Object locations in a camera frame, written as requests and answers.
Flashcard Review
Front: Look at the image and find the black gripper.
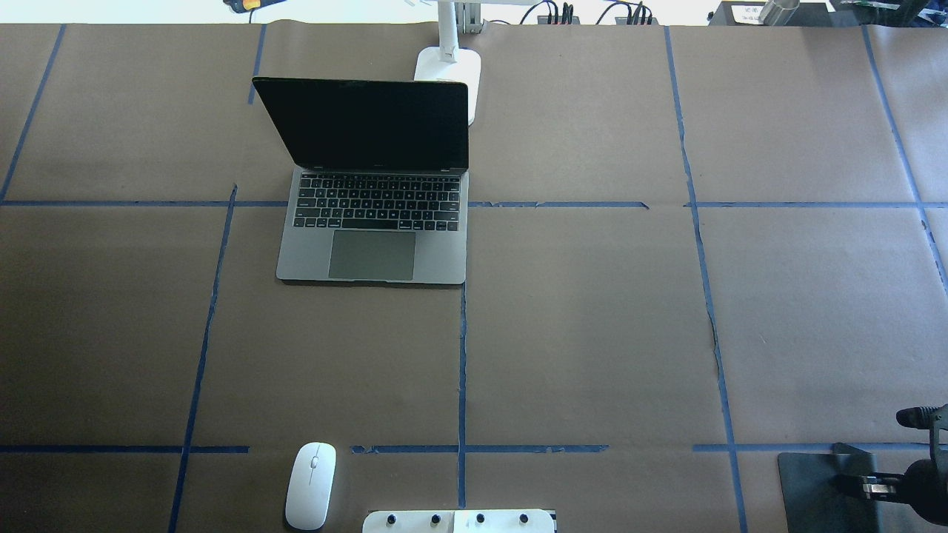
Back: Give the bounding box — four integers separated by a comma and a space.
837, 460, 947, 523

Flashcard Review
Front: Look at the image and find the black mouse pad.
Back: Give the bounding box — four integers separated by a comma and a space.
778, 443, 881, 532

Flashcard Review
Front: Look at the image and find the white computer mouse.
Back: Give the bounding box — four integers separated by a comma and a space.
284, 442, 336, 531

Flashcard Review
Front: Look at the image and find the grey laptop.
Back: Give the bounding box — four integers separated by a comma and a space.
252, 76, 470, 286

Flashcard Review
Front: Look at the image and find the white desk lamp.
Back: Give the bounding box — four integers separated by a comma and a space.
414, 1, 484, 125

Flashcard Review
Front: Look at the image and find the steel cylinder weight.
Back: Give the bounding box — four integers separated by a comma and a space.
758, 0, 801, 27

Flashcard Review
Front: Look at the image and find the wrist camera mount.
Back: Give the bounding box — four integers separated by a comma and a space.
896, 404, 947, 451

